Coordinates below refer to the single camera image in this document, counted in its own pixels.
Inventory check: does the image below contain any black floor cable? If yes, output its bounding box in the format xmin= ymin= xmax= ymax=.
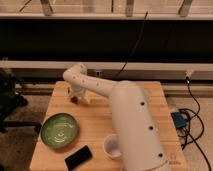
xmin=176 ymin=76 xmax=213 ymax=171

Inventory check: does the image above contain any white wall outlet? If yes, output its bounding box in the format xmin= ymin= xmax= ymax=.
xmin=96 ymin=70 xmax=101 ymax=78

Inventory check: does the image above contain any clear plastic cup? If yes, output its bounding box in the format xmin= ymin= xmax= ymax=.
xmin=103 ymin=134 xmax=121 ymax=159

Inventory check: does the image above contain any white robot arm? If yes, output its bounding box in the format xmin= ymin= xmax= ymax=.
xmin=63 ymin=63 xmax=172 ymax=171

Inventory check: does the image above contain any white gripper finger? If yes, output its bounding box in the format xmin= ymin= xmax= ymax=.
xmin=81 ymin=94 xmax=91 ymax=103

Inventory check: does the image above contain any red pepper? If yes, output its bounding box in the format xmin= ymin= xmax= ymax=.
xmin=70 ymin=96 xmax=78 ymax=102

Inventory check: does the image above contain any black smartphone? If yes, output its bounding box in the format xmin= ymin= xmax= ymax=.
xmin=65 ymin=145 xmax=92 ymax=171

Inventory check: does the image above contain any green plate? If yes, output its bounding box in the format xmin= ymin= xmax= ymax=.
xmin=40 ymin=113 xmax=79 ymax=149

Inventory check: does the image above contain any black hanging cable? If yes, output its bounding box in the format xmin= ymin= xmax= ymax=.
xmin=113 ymin=10 xmax=150 ymax=80

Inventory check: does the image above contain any blue electrical box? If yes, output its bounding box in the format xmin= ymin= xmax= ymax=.
xmin=171 ymin=112 xmax=186 ymax=129

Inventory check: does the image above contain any black chair base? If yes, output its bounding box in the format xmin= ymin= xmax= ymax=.
xmin=0 ymin=69 xmax=41 ymax=133

